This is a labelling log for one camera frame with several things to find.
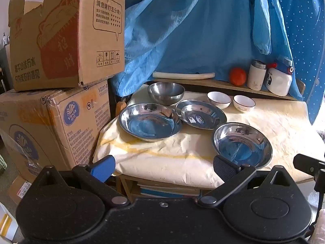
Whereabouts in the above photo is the blue polka dot fabric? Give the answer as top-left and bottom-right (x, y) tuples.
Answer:
(269, 0), (325, 125)

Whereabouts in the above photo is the wooden cutting board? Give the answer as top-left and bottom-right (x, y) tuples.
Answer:
(142, 77), (306, 101)

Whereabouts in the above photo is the deep steel bowl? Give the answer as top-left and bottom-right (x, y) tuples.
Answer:
(147, 82), (185, 106)

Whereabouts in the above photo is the red tomato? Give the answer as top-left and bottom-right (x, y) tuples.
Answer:
(230, 67), (247, 86)

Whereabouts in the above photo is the blue garment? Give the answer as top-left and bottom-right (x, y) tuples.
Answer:
(110, 0), (304, 101)

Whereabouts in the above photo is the large steel plate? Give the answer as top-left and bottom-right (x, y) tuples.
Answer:
(119, 103), (183, 142)

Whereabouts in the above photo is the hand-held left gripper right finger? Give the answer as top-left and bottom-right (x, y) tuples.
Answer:
(198, 155), (296, 207)

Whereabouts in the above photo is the cream table cover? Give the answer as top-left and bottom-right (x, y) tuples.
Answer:
(93, 84), (325, 190)

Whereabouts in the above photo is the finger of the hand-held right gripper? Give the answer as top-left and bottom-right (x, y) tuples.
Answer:
(293, 154), (325, 181)

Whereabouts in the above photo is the white bottle with red cap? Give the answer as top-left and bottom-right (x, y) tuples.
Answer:
(265, 58), (295, 96)

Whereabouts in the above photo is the blue logo cardboard box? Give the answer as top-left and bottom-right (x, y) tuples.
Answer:
(0, 80), (112, 183)

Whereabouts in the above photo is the printed brown cardboard box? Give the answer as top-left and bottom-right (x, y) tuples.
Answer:
(8, 0), (126, 92)

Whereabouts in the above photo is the small labelled cardboard box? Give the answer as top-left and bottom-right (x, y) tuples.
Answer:
(6, 175), (32, 205)

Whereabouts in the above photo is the blue book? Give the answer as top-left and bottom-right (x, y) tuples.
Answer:
(140, 187), (201, 198)

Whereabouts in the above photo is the white rolled stick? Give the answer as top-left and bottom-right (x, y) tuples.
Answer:
(152, 72), (216, 80)

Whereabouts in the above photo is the white thermos cup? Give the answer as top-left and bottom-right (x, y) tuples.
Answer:
(247, 60), (267, 91)

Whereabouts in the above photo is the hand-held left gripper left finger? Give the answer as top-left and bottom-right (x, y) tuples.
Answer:
(33, 155), (130, 207)

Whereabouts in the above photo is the small white bowl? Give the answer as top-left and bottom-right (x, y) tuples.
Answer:
(233, 95), (256, 113)
(207, 91), (231, 110)

